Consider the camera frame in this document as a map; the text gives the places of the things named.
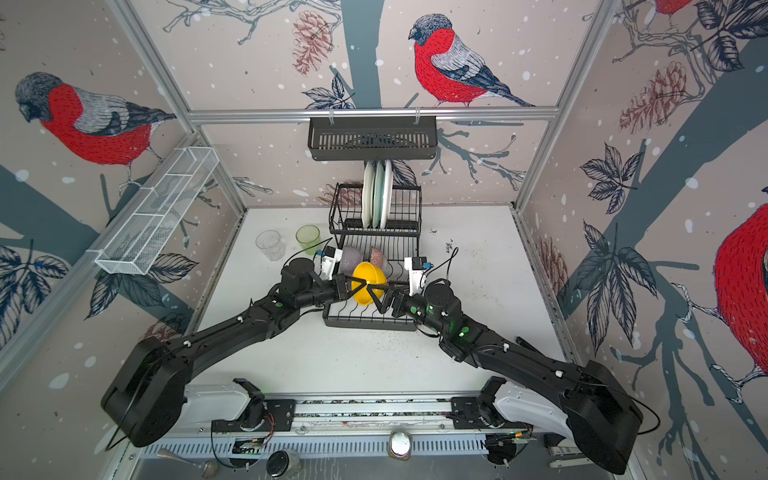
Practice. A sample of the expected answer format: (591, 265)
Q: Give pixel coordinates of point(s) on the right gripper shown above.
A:
(396, 294)

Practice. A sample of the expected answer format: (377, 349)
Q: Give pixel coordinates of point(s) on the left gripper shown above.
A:
(341, 287)

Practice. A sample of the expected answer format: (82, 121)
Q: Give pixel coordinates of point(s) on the yellow ceramic bowl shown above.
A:
(371, 275)

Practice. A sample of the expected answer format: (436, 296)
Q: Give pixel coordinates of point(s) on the pink floral pattern bowl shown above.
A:
(377, 257)

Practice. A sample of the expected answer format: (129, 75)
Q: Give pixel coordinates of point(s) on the green glass tumbler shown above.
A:
(308, 238)

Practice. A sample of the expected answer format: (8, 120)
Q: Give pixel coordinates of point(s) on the clear glass tumbler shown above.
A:
(271, 244)

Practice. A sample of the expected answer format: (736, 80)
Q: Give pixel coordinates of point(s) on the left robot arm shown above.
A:
(147, 395)

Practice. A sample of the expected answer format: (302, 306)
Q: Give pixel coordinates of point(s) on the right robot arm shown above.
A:
(603, 419)

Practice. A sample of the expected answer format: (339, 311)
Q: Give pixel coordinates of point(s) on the black two-tier dish rack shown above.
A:
(400, 239)

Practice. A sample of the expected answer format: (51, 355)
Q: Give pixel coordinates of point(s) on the lilac ceramic bowl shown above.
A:
(350, 259)

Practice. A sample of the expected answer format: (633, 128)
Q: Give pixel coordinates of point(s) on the white plate left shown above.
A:
(367, 194)

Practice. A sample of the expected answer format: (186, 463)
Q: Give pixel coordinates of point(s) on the white plate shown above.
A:
(367, 194)
(387, 193)

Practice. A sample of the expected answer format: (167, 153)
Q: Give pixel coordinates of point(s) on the pale green plate middle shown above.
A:
(378, 194)

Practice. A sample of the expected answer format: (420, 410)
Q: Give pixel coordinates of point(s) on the white plate right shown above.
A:
(387, 193)

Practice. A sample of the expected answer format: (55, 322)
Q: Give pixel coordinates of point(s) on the small metal cup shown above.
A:
(400, 445)

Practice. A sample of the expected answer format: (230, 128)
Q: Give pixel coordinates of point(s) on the round metal can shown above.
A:
(283, 464)

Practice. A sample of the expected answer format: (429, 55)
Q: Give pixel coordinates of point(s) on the grey stapler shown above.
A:
(563, 452)

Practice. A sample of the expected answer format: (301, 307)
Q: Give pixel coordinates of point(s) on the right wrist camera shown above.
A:
(416, 267)

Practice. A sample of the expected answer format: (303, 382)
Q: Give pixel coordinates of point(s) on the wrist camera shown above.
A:
(416, 267)
(330, 257)

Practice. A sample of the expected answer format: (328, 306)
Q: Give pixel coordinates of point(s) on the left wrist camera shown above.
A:
(330, 257)

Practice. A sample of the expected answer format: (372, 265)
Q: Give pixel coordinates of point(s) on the aluminium mounting rail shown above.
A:
(518, 406)

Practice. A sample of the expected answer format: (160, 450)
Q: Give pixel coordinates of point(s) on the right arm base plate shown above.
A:
(469, 413)

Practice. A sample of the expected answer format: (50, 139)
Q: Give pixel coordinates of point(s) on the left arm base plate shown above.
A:
(270, 415)

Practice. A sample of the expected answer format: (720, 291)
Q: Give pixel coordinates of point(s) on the black hanging wall basket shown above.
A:
(373, 138)

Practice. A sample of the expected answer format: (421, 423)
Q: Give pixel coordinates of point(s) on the horizontal aluminium frame bar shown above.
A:
(228, 117)

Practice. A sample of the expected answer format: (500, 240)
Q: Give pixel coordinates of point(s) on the white wire mesh shelf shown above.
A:
(142, 237)

